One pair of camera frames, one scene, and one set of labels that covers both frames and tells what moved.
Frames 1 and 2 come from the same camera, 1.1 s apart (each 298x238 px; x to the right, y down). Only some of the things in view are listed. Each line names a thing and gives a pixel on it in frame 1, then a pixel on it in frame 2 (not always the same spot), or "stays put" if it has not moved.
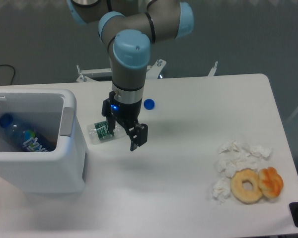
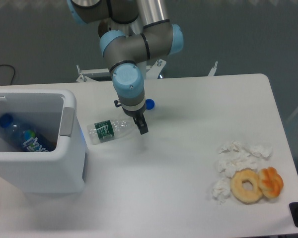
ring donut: (246, 196) stays put
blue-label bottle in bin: (30, 140) stays put
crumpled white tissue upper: (235, 155) stays put
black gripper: (129, 114) → (137, 112)
